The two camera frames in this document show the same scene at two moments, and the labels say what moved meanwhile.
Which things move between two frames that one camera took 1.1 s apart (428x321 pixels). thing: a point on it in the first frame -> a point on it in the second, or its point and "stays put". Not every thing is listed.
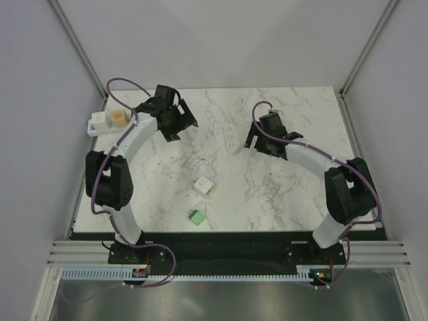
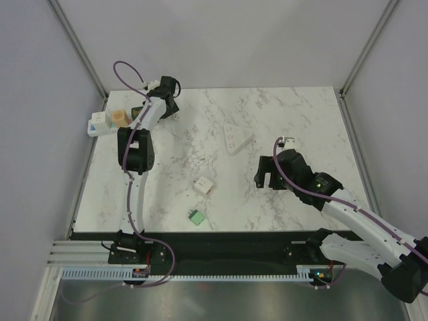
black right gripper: (255, 131) -> (267, 164)
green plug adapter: (196, 217) stays put
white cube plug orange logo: (203, 184) stays put
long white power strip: (97, 127) stays put
